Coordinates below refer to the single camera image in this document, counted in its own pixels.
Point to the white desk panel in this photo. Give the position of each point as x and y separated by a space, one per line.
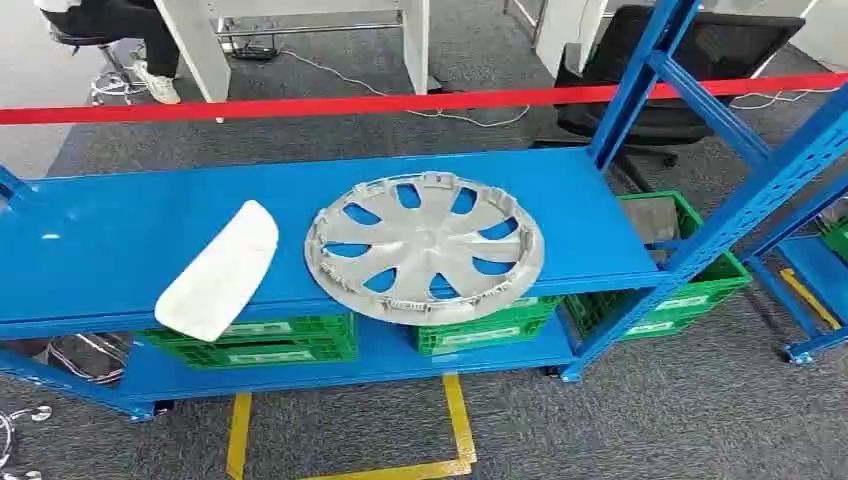
563 33

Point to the white desk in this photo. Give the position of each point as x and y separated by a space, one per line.
192 46

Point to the person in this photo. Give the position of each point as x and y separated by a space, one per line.
159 46

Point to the black stool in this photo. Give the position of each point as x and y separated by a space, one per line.
79 38

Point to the black office chair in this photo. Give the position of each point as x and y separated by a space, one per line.
662 119

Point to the yellow floor tape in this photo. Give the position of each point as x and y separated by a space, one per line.
459 424
809 299

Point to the black power strip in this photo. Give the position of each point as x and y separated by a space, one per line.
255 53

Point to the large blue metal shelf rack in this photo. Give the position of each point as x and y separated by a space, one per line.
132 252

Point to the red barrier tape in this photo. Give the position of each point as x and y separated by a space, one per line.
397 102

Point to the grey flat part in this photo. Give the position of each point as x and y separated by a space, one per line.
649 222

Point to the white curved plastic panel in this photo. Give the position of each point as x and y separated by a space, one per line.
218 278

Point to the grey plastic wheel cover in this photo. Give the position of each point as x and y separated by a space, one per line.
424 252

